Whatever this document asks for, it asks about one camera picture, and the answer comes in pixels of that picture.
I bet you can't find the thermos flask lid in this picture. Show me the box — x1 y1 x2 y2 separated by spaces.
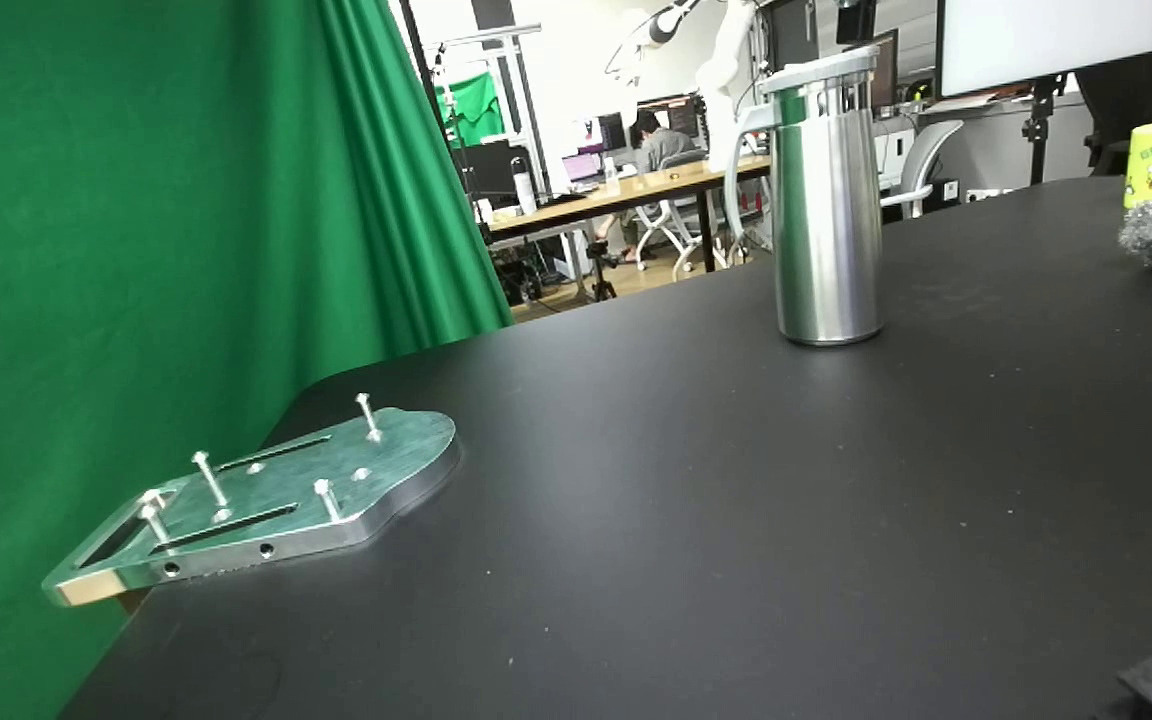
757 45 880 98

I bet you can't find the steel thermos flask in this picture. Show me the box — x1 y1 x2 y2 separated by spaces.
723 45 886 348

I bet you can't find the white office chair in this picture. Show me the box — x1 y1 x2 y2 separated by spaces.
880 119 966 220

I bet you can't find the white screen monitor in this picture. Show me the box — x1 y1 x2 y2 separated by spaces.
935 0 1152 187

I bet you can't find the row of monitors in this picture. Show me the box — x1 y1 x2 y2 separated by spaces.
594 93 709 153

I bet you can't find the person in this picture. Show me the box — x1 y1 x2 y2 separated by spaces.
600 110 699 263

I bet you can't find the long wooden table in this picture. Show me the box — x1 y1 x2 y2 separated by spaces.
488 154 773 303

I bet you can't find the laptop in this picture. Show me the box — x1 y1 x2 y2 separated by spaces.
561 150 606 188

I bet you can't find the small green cloth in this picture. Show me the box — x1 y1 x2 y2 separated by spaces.
435 71 506 148

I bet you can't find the metal plate with bolts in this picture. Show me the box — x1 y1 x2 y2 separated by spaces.
41 392 463 610

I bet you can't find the green fabric backdrop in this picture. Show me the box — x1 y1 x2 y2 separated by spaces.
0 0 516 720

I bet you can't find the camera on tripod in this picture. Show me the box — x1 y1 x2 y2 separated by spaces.
585 239 620 303

